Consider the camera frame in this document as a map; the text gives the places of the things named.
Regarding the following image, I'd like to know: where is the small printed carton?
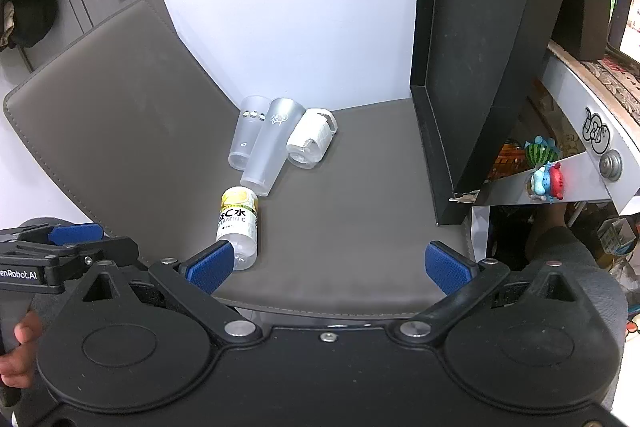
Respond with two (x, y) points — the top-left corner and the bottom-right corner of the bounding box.
(596, 216), (637, 259)

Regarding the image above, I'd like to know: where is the clear cup with white sleeve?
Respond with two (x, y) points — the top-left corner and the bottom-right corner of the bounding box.
(285, 108), (339, 170)

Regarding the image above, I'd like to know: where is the lit screen device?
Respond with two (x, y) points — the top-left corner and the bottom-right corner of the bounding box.
(606, 0), (640, 58)

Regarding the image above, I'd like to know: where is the blue and red toy figure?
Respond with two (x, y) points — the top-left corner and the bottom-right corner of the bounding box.
(529, 161), (567, 204)

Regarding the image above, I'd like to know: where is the round metal bolt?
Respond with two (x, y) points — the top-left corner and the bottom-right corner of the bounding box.
(599, 150), (624, 180)

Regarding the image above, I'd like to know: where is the yellow label plastic bottle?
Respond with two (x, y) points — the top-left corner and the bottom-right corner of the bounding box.
(215, 186), (260, 272)

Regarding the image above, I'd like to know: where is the black and white sticker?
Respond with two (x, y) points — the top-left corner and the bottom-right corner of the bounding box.
(582, 106), (612, 154)

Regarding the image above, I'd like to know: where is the grey leather desk mat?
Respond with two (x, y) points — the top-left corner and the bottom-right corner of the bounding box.
(2, 0), (475, 321)

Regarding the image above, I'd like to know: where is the watermelon toy figure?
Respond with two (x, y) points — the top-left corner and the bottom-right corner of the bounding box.
(524, 135), (562, 168)

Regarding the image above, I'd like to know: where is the white desk drawer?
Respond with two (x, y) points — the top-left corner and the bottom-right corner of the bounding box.
(471, 39), (640, 260)

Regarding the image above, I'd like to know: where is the tall frosted plastic cup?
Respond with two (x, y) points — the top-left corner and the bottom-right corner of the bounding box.
(240, 97), (306, 197)

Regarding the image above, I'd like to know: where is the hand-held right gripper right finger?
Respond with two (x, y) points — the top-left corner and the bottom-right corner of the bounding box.
(392, 241), (583, 340)

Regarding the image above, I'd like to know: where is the patterned table cloth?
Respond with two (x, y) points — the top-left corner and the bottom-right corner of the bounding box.
(549, 39), (640, 124)

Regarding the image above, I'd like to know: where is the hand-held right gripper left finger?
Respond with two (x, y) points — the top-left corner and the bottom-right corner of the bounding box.
(75, 241), (263, 340)

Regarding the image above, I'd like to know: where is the short frosted plastic cup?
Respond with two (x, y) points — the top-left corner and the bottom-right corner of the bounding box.
(228, 95), (274, 170)

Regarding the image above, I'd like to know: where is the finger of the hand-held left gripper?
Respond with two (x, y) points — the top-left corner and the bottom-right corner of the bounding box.
(50, 237), (141, 294)
(46, 223), (106, 246)

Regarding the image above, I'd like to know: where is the black box panel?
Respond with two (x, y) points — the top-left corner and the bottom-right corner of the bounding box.
(409, 0), (615, 228)

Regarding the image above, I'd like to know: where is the person's left hand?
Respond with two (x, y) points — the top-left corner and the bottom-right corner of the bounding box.
(0, 311), (44, 389)

